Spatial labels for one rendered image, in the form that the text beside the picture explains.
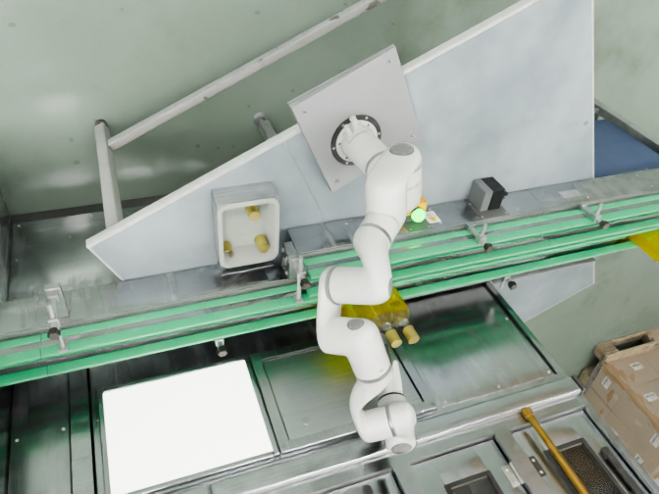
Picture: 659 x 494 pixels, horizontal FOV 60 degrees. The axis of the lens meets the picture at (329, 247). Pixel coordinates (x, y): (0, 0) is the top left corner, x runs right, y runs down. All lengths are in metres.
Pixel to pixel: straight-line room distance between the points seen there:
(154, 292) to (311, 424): 0.58
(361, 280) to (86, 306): 0.83
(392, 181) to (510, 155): 0.82
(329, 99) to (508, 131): 0.67
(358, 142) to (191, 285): 0.64
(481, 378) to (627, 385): 3.52
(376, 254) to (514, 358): 0.88
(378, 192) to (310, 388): 0.68
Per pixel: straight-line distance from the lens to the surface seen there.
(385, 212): 1.28
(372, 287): 1.19
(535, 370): 1.95
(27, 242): 2.33
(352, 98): 1.56
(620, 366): 5.42
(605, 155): 2.59
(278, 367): 1.73
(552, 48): 1.89
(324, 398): 1.67
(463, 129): 1.83
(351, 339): 1.21
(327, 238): 1.72
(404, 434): 1.41
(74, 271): 2.15
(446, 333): 1.95
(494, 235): 1.90
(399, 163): 1.31
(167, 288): 1.71
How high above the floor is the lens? 2.06
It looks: 44 degrees down
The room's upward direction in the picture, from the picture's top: 151 degrees clockwise
